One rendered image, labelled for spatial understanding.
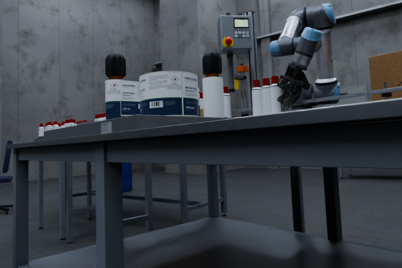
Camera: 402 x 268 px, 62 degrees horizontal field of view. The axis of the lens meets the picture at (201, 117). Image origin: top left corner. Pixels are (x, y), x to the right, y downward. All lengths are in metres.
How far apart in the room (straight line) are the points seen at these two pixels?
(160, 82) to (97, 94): 10.65
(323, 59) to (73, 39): 10.23
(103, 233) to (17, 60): 9.68
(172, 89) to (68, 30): 10.62
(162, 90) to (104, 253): 0.51
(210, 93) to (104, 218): 0.65
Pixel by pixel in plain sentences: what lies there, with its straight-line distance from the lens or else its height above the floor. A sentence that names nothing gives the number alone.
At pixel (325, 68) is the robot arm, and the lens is 1.93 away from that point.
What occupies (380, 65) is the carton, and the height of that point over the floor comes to 1.08.
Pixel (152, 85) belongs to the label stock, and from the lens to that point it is 1.08.
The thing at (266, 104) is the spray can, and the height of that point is 0.96.
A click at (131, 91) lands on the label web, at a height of 1.02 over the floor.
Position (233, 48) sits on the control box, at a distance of 1.82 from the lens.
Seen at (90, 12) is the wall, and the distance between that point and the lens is 12.30.
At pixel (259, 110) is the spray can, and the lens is 1.59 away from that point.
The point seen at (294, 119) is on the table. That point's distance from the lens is 0.49.
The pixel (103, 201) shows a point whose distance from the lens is 1.04.
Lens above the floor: 0.79
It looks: 5 degrees up
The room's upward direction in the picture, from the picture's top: 2 degrees counter-clockwise
